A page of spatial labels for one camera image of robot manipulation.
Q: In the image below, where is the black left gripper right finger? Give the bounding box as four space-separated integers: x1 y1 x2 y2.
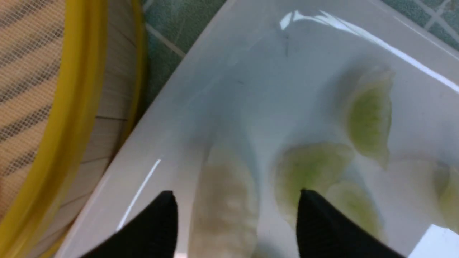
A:
296 189 401 258

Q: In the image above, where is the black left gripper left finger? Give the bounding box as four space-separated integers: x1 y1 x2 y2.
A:
82 190 178 258

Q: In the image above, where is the pale white dumpling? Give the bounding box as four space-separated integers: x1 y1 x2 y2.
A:
188 148 260 258

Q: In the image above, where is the pale green dumpling plate bottom right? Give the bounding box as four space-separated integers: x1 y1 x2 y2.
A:
326 180 387 243

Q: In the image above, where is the large green dumpling on plate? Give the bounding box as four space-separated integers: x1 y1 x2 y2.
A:
273 142 355 226

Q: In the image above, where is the green dumpling plate middle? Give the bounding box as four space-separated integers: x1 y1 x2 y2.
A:
345 67 394 170

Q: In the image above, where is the white square plate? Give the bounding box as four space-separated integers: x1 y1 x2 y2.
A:
56 0 458 258

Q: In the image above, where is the round yellow-rimmed bamboo steamer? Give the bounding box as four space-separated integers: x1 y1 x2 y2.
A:
0 0 147 258

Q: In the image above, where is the white mesh steamer liner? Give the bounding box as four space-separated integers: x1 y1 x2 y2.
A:
0 0 66 218

